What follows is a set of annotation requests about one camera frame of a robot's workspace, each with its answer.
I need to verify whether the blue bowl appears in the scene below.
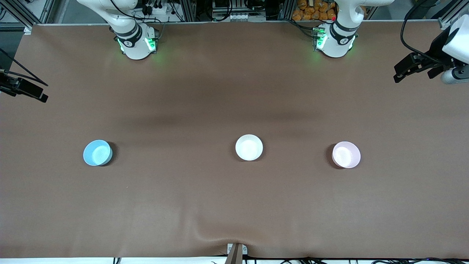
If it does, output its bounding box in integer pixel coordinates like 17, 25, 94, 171
83, 140, 113, 166

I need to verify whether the pink bowl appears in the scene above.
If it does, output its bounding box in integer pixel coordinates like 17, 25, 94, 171
332, 141, 361, 169

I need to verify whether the white bowl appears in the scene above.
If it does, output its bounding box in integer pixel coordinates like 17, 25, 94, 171
235, 134, 263, 161

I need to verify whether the orange snack pile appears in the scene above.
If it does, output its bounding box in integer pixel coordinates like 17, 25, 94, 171
292, 0, 338, 21

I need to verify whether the white power strip with plugs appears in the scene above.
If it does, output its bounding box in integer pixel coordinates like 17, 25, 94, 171
140, 3, 170, 16

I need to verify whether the white socket strip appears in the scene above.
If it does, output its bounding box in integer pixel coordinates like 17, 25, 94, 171
220, 13, 257, 22

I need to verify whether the brown table cover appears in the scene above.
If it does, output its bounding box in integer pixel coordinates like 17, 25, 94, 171
0, 21, 469, 259

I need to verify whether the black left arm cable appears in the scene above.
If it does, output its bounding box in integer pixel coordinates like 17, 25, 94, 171
400, 0, 446, 66

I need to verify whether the metal bracket with bar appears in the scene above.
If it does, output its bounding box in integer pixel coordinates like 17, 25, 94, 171
225, 243, 248, 264

